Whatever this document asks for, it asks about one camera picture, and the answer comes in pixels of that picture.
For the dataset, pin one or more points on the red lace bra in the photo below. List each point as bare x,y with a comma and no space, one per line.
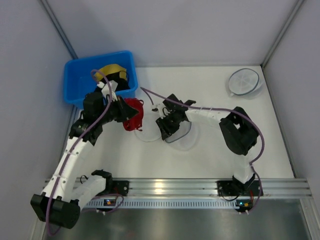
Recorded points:
136,122

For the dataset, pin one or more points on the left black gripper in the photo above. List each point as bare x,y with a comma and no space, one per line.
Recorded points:
122,110

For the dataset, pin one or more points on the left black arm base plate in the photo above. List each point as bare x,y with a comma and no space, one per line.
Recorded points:
120,187

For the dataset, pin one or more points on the slotted grey cable duct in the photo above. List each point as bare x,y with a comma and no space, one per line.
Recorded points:
167,203

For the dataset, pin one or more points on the yellow garment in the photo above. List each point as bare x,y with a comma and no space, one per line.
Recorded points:
111,69

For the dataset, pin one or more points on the blue plastic bin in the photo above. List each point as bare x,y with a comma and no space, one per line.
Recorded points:
78,82

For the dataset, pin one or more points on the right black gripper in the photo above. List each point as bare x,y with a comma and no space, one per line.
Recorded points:
171,116

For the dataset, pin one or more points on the aluminium frame rail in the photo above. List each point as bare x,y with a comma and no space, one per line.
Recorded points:
273,188

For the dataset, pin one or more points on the black garment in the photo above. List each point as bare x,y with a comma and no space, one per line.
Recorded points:
118,81

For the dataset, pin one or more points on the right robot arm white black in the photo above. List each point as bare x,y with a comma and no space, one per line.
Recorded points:
240,134

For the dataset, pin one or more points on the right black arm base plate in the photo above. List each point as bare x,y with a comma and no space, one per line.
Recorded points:
226,188

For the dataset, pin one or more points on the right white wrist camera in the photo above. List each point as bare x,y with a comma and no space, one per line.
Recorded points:
158,109

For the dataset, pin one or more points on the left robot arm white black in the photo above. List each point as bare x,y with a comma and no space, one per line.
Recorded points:
60,202

